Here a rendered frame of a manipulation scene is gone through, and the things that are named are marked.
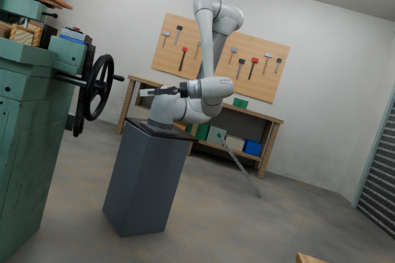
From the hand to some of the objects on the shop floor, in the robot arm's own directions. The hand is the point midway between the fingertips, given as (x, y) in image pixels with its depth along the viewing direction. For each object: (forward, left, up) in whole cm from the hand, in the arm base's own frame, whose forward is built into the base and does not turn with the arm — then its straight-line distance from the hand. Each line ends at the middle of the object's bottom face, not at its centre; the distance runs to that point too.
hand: (144, 92), depth 127 cm
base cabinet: (+60, -28, -82) cm, 105 cm away
